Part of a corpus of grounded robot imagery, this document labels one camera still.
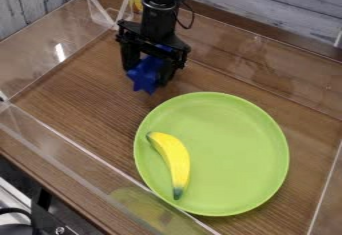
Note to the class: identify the clear acrylic tray walls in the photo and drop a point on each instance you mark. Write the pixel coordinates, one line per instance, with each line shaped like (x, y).
(69, 113)

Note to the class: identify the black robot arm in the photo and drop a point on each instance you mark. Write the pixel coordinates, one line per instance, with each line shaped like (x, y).
(159, 20)

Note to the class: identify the blue star-shaped block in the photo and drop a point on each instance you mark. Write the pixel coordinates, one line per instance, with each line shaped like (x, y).
(144, 74)

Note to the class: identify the black metal bracket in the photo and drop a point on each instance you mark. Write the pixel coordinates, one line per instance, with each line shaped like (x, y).
(56, 218)

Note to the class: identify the green plate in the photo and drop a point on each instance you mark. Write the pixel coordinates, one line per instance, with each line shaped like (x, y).
(237, 153)

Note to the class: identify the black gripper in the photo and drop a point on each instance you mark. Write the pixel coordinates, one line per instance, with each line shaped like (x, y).
(168, 48)

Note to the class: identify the yellow toy banana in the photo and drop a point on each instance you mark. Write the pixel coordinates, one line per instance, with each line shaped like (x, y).
(175, 156)

